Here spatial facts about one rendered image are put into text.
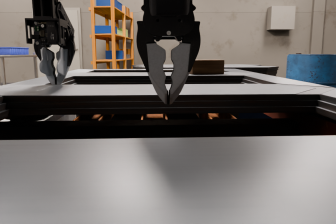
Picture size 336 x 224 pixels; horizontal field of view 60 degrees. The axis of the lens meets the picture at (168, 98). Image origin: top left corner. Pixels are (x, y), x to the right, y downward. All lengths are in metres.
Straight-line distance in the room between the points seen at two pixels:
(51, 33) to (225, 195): 0.56
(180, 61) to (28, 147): 0.24
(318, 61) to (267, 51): 5.37
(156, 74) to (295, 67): 3.25
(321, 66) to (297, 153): 3.33
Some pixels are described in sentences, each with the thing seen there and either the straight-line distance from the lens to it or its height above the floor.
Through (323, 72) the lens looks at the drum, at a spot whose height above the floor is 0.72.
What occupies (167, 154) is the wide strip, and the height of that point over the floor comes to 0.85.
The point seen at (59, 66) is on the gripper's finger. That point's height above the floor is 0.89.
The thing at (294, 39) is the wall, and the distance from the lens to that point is 9.12.
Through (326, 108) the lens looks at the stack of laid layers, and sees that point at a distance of 0.57.
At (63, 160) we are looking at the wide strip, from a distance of 0.22.
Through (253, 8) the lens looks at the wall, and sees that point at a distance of 8.81.
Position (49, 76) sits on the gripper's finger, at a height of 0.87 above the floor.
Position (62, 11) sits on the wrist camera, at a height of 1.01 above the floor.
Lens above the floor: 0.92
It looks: 9 degrees down
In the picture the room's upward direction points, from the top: straight up
